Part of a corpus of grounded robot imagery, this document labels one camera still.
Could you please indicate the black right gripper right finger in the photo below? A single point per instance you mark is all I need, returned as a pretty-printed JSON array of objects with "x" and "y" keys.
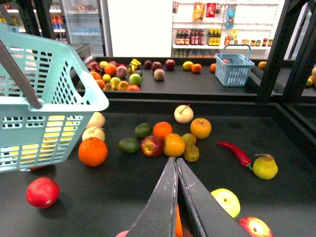
[{"x": 201, "y": 215}]

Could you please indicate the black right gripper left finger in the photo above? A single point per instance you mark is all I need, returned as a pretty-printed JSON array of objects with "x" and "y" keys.
[{"x": 158, "y": 218}]

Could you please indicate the large light blue basket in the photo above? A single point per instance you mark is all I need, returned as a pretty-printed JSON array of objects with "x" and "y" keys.
[{"x": 62, "y": 82}]

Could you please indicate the grey basket handle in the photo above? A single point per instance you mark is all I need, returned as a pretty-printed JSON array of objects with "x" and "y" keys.
[{"x": 18, "y": 77}]

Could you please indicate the yellow lemon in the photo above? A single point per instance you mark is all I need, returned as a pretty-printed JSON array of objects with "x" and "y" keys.
[{"x": 34, "y": 141}]

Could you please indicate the black metal shelf rack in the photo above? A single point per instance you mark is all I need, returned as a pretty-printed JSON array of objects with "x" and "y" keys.
[{"x": 106, "y": 200}]

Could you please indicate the white background store shelf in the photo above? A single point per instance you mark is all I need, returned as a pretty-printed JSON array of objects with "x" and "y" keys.
[{"x": 204, "y": 28}]

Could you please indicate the left drinks shelf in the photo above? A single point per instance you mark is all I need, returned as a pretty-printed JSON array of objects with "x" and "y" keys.
[{"x": 43, "y": 18}]

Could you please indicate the green yellow apple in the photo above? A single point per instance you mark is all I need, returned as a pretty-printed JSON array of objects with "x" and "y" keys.
[{"x": 228, "y": 201}]

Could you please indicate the pink peach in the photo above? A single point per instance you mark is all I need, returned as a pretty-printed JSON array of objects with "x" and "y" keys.
[{"x": 122, "y": 234}]

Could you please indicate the red chili pepper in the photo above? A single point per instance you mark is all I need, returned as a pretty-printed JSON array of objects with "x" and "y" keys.
[{"x": 242, "y": 157}]

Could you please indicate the red striped apple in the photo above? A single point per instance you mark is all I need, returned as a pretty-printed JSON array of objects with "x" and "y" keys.
[{"x": 151, "y": 146}]

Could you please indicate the yellow orange fruit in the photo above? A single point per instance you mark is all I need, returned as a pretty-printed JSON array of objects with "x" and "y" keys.
[{"x": 174, "y": 145}]

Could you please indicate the yellow pear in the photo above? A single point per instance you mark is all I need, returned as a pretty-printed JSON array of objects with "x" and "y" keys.
[{"x": 265, "y": 167}]

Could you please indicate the orange near front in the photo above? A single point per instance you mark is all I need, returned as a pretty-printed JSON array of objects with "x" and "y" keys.
[{"x": 162, "y": 129}]

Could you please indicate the large orange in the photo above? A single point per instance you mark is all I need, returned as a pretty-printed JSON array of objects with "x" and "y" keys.
[{"x": 92, "y": 152}]

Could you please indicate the white pear with stem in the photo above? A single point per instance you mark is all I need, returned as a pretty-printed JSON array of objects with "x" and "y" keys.
[{"x": 183, "y": 114}]

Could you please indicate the pale white pear left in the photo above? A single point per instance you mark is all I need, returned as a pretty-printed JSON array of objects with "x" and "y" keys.
[{"x": 97, "y": 120}]

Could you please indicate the red pomegranate fruit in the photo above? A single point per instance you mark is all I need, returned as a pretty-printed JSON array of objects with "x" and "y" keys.
[{"x": 42, "y": 193}]

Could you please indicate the small blue background basket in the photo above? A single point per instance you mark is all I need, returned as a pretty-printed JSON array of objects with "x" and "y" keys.
[{"x": 233, "y": 69}]

